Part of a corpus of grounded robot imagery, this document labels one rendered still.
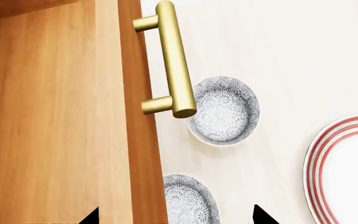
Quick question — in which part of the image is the white plate with red stripes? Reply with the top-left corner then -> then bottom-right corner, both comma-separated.
302,112 -> 358,224

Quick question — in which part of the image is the grey floral patterned bowl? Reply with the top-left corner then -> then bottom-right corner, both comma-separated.
162,174 -> 221,224
185,75 -> 260,147

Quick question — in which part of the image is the wooden cabinet door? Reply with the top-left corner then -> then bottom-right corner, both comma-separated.
0,0 -> 169,224

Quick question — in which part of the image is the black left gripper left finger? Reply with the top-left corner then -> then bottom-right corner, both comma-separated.
78,206 -> 100,224

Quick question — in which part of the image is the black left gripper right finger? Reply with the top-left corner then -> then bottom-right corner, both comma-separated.
252,203 -> 281,224

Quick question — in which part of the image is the brass bar drawer handle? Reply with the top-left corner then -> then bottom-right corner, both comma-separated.
132,0 -> 197,119

